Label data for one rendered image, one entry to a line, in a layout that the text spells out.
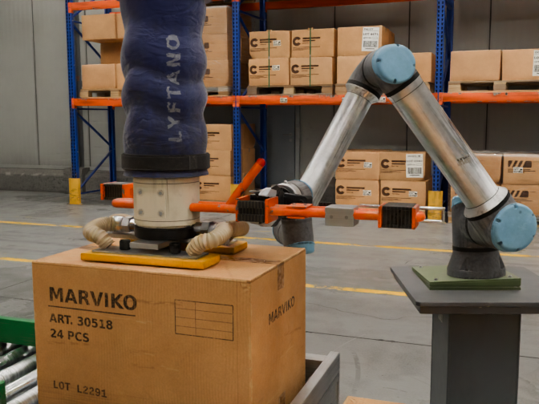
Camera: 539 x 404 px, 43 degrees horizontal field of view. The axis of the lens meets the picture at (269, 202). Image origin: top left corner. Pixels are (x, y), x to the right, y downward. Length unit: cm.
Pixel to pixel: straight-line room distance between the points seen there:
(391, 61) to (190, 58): 62
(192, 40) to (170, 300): 63
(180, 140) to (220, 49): 786
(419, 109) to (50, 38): 1105
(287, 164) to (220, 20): 247
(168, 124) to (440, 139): 83
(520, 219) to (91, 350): 128
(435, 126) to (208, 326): 92
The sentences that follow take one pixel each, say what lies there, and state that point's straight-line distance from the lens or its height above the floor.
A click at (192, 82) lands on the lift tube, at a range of 170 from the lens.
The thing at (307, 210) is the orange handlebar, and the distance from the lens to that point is 161.
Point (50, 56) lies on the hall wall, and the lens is 1273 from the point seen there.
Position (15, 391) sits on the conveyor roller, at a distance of 213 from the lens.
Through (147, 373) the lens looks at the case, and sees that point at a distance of 170.
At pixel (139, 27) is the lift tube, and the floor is 152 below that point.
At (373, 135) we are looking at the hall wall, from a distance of 1017.
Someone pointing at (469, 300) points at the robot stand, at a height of 75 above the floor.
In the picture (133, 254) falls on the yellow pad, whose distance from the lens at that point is 170.
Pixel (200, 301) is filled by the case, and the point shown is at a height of 89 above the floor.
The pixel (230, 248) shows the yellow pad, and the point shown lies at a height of 97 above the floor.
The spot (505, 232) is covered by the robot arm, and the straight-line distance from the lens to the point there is 213.
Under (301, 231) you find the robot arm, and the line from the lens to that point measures 194.
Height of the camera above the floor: 131
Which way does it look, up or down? 7 degrees down
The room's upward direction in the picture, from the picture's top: straight up
